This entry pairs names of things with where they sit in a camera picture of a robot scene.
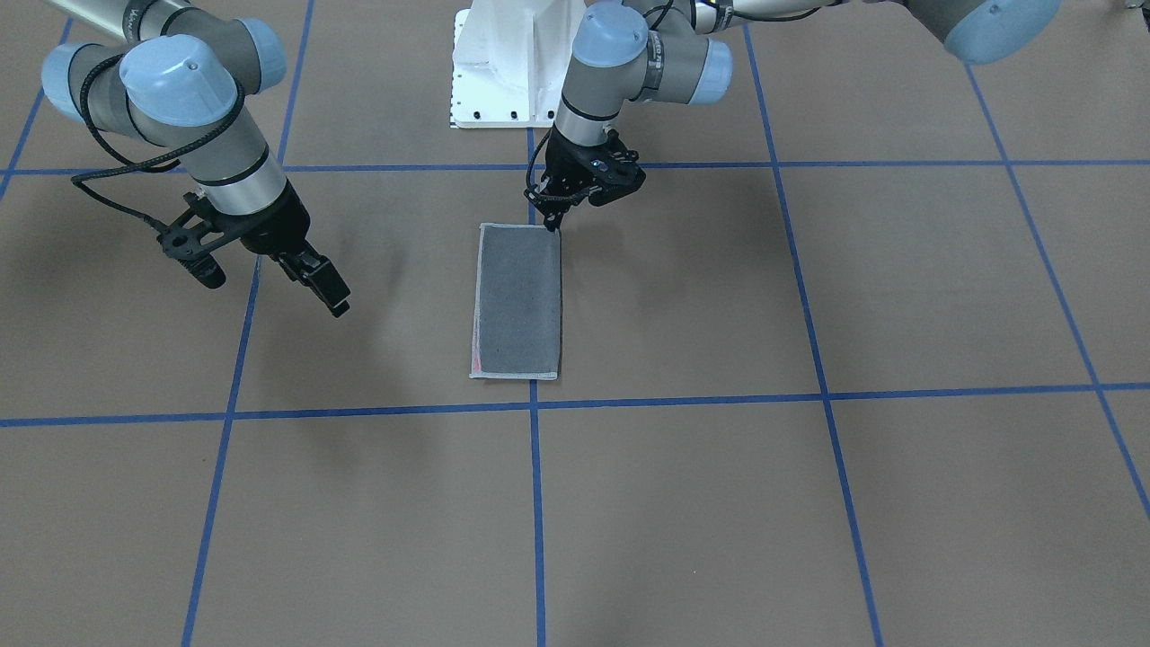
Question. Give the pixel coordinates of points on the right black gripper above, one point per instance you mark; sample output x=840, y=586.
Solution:
x=274, y=229

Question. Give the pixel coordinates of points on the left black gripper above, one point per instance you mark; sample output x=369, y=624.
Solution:
x=568, y=160

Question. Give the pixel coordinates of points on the pink and grey towel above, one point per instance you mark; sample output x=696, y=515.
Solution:
x=517, y=317

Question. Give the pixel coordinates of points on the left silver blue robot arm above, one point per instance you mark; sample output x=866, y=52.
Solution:
x=663, y=51

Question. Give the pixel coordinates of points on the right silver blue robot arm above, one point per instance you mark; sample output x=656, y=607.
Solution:
x=178, y=80

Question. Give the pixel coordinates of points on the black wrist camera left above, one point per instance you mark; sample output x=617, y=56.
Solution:
x=615, y=170

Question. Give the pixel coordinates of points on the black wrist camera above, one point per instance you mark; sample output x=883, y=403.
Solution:
x=196, y=234
x=615, y=170

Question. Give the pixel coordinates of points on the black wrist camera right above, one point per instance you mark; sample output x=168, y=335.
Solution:
x=196, y=234

